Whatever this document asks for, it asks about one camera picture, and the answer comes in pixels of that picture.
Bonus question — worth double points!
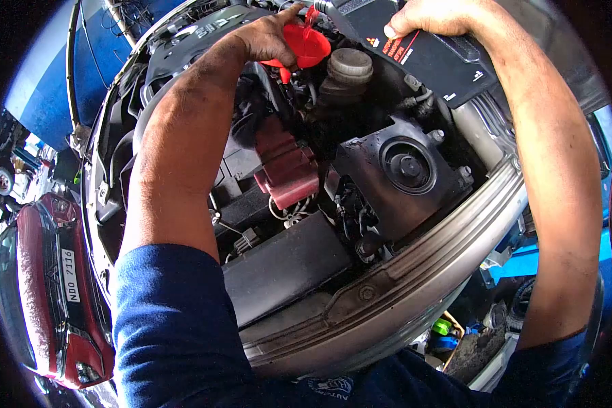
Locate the red plastic funnel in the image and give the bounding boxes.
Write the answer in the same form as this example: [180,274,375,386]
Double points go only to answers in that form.
[259,5,333,85]

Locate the person's left hand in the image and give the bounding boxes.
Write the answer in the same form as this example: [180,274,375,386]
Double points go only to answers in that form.
[232,3,307,70]

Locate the black strut tower mount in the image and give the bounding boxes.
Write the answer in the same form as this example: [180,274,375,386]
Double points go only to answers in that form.
[330,116,476,243]

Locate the person's right thumb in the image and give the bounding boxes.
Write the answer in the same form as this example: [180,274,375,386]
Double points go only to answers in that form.
[383,10,439,41]

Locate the red parked car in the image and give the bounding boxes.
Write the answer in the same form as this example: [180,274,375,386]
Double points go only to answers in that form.
[0,192,116,391]

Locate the black fluid container red label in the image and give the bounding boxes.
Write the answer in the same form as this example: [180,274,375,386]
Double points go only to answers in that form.
[331,0,502,110]

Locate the vehicle wheel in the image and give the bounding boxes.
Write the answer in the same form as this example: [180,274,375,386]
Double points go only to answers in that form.
[0,164,16,198]

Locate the black car battery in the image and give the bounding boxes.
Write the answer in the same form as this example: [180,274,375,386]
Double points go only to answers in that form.
[221,211,354,328]

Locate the blue metal frame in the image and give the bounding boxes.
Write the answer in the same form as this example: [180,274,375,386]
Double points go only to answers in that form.
[482,227,612,289]

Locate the person's right hand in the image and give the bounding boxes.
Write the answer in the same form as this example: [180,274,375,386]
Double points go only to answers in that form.
[383,0,486,41]

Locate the black engine cover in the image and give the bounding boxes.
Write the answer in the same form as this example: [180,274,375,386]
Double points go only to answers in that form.
[144,4,266,103]

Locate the person's body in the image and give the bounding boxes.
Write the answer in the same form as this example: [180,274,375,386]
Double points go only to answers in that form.
[111,244,590,408]

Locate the hood prop rod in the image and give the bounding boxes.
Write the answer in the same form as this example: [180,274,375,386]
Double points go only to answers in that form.
[65,0,92,154]

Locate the silver car fender edge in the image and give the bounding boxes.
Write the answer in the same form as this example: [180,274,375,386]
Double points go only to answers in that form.
[239,155,528,379]

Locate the person's left fingers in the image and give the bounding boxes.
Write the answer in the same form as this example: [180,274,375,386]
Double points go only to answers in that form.
[270,3,307,31]

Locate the grey fluid reservoir cap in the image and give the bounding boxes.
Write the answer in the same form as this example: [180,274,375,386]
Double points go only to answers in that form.
[319,48,374,107]

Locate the red battery terminal cover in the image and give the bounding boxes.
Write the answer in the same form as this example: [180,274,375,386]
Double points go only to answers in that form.
[253,116,321,211]

